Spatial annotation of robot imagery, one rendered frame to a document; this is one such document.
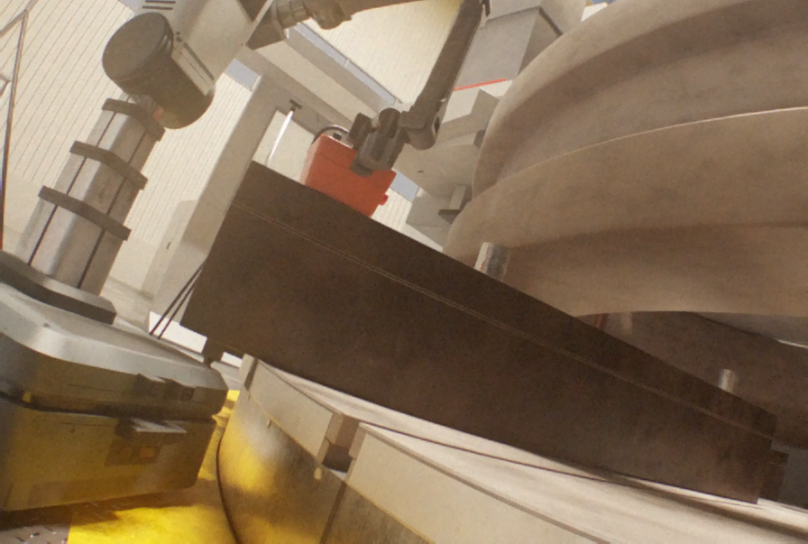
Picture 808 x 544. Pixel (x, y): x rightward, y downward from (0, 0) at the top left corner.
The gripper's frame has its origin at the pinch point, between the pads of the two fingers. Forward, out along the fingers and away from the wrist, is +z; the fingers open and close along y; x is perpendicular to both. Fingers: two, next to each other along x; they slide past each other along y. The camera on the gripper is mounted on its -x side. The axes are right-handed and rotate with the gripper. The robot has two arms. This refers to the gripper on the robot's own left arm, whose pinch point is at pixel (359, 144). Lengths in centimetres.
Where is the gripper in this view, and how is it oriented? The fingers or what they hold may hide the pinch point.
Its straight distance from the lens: 126.9
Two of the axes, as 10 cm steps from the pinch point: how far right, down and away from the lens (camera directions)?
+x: 3.4, -9.0, 2.7
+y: 8.3, 4.2, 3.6
